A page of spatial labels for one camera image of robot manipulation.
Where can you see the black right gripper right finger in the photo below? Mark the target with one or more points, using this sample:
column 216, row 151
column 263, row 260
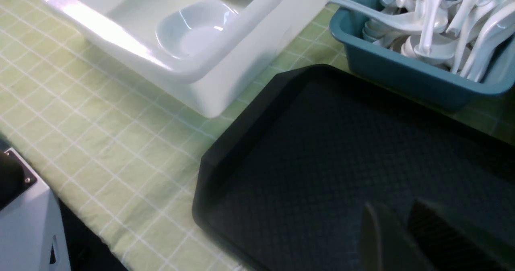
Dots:
column 452, row 243

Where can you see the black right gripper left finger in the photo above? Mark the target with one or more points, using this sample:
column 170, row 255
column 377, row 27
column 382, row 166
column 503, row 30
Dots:
column 386, row 245

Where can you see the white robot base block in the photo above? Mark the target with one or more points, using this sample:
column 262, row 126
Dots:
column 32, row 235

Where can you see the black serving tray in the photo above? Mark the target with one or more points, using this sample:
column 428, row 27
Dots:
column 284, row 187

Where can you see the teal plastic spoon bin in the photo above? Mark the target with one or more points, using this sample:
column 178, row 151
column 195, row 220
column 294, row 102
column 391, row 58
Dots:
column 473, row 45

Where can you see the white spoon over bin edge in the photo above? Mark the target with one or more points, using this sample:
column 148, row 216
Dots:
column 407, row 23

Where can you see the white spoon upright in bin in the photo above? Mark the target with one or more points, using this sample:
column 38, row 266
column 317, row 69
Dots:
column 423, row 49

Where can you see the large white plastic tub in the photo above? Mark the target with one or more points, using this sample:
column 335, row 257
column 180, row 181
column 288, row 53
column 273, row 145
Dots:
column 210, row 81

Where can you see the green checkered tablecloth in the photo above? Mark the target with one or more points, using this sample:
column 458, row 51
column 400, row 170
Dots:
column 121, row 153

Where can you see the stack of small white bowls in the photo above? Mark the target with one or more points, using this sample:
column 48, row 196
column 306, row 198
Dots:
column 188, row 31

